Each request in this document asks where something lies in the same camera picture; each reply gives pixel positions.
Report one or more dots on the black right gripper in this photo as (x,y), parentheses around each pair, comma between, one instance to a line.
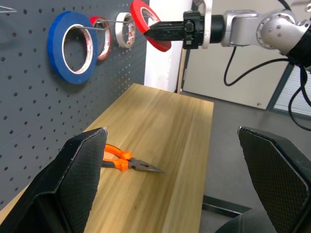
(194,31)

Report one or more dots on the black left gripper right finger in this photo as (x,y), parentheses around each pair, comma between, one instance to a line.
(279,182)

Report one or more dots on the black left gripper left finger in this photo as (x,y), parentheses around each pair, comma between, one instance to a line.
(60,189)

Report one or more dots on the large red tape roll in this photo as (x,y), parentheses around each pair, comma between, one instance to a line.
(137,12)

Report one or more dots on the white tape roll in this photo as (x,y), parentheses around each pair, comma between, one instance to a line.
(119,29)

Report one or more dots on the small red tape roll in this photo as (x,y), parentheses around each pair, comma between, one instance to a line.
(105,56)

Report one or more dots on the grey metal pegboard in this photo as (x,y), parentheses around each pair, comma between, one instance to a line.
(36,97)

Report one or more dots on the blue tape roll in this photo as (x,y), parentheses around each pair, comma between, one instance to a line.
(54,48)

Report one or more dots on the grey rounded left leg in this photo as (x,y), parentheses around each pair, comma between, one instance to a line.
(243,223)

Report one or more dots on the window with blinds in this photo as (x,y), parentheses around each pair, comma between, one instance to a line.
(284,97)

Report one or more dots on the metal pliers holder hook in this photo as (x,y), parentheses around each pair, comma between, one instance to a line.
(14,10)

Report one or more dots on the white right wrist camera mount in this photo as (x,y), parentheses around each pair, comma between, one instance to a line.
(207,24)

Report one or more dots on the black table frame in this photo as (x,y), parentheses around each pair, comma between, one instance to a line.
(218,205)

